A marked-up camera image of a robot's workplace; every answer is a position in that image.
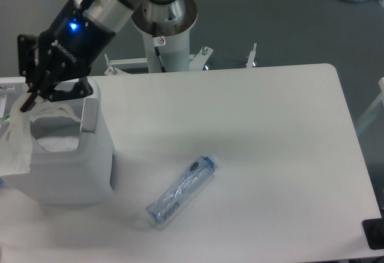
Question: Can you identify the clear plastic water bottle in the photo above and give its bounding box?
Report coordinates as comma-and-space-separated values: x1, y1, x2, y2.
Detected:
146, 156, 217, 225

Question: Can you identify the white trash can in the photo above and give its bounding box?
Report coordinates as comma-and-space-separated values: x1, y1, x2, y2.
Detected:
1, 79, 115, 205

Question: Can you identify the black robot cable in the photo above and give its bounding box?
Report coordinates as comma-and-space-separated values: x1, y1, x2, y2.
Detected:
151, 21, 167, 73

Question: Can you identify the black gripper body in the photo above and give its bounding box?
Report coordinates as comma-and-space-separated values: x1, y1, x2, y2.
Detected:
35, 0, 116, 86

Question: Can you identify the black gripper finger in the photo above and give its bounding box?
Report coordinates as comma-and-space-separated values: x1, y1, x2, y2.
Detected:
17, 34, 53, 112
44, 77, 94, 102

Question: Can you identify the white metal base frame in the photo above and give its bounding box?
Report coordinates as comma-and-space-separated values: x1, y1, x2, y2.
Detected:
104, 43, 257, 76

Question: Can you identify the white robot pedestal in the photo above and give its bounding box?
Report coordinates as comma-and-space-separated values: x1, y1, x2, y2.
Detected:
131, 0, 197, 73

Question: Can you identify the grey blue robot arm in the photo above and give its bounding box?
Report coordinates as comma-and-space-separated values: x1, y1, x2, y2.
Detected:
17, 0, 144, 112

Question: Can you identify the black device at table edge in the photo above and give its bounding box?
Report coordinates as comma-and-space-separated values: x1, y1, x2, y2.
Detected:
362, 218, 383, 250

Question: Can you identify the white paper wrapper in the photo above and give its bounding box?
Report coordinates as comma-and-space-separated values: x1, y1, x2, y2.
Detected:
1, 92, 82, 177

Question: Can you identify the white frame at right edge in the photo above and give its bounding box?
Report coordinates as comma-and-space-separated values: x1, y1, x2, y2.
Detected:
355, 78, 383, 136

